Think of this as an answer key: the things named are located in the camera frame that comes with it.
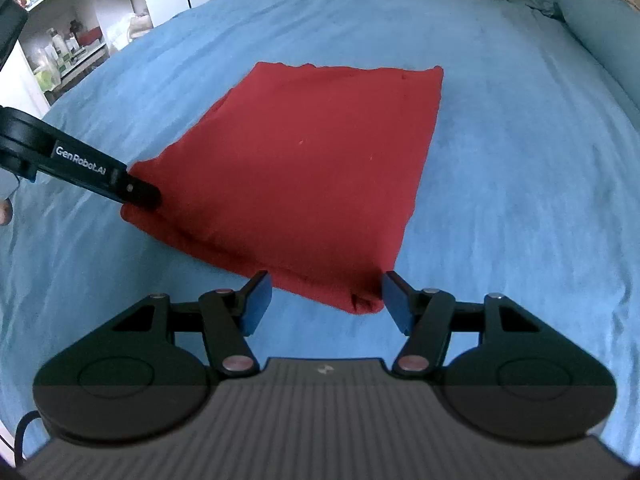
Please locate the white plastic bottle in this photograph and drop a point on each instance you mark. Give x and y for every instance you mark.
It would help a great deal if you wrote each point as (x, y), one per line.
(61, 46)

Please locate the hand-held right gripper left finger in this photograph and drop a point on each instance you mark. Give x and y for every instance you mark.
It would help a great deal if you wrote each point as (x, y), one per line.
(257, 305)

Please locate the white open shelf unit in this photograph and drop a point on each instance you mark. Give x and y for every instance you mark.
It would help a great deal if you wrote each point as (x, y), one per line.
(65, 20)

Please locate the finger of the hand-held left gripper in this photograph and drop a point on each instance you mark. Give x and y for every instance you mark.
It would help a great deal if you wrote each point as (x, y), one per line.
(142, 192)

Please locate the red box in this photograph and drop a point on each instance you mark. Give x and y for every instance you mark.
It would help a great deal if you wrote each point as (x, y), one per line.
(90, 36)

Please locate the blue bed sheet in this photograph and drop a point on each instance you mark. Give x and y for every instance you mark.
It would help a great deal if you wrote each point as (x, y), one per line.
(525, 185)

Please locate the red knit sweater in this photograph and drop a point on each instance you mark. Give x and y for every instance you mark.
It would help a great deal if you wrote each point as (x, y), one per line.
(310, 170)

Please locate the folded teal blanket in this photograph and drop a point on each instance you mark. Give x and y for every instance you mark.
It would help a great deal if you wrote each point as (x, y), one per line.
(595, 25)

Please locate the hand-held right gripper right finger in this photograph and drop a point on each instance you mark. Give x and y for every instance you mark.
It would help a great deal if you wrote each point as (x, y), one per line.
(397, 305)

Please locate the person's left hand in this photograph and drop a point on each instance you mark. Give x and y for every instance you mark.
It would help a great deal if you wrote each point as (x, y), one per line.
(5, 212)

